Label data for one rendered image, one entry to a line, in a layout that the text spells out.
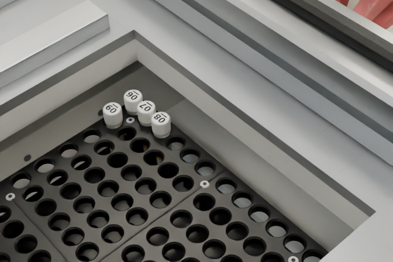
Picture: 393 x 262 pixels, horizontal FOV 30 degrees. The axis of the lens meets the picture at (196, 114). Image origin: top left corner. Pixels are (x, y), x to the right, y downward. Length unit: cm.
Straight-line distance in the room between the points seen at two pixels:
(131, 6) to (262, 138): 14
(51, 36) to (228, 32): 11
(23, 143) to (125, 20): 11
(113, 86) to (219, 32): 10
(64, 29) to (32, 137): 8
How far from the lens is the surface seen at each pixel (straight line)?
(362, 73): 39
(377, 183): 40
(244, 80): 44
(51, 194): 46
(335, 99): 41
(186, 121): 57
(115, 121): 48
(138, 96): 49
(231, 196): 44
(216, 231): 43
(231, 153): 55
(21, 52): 46
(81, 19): 48
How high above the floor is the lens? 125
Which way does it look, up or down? 46 degrees down
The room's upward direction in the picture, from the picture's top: 3 degrees counter-clockwise
